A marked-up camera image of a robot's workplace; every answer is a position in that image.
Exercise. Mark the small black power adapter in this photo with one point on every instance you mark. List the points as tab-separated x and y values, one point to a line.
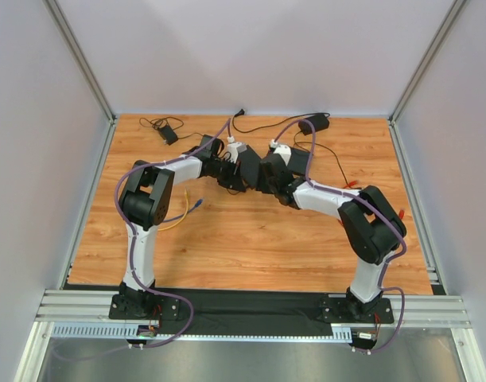
168	135

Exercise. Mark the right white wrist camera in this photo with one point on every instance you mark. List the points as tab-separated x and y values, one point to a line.
282	150

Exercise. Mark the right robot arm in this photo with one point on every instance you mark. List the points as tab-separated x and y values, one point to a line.
374	229

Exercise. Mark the large black power adapter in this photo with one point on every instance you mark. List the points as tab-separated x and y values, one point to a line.
318	121

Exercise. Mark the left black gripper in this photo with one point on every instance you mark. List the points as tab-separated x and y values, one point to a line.
235	175

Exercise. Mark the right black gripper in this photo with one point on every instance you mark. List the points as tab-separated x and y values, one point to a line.
278	177

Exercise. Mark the grey slotted cable duct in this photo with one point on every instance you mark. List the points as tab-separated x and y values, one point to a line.
135	331

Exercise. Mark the black network switch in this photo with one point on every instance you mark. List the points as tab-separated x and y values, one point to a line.
249	162
298	161

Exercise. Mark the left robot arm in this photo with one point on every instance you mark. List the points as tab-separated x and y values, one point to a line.
143	202

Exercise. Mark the aluminium frame rail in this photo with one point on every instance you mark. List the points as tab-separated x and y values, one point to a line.
413	310

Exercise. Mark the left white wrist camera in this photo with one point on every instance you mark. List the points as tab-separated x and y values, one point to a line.
235	149

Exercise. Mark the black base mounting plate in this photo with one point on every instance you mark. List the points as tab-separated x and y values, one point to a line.
241	309

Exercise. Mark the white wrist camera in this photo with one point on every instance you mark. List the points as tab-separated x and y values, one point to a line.
282	150
235	149

